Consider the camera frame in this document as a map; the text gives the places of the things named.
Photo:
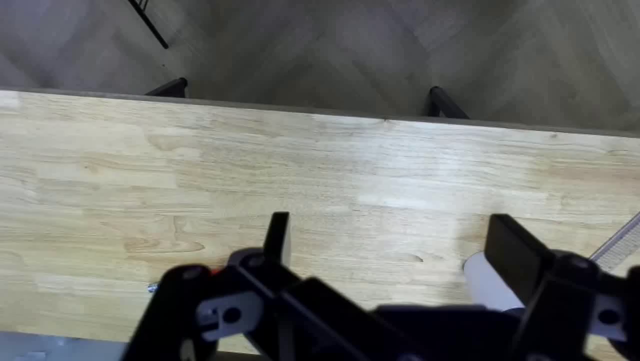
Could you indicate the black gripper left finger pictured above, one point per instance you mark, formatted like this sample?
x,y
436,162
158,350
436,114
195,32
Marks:
x,y
192,313

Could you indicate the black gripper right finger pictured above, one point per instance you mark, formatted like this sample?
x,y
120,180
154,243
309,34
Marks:
x,y
567,302

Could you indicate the white ceramic mug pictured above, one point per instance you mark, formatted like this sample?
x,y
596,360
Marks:
x,y
482,284

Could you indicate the thin black rod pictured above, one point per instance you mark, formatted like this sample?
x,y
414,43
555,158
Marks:
x,y
151,22

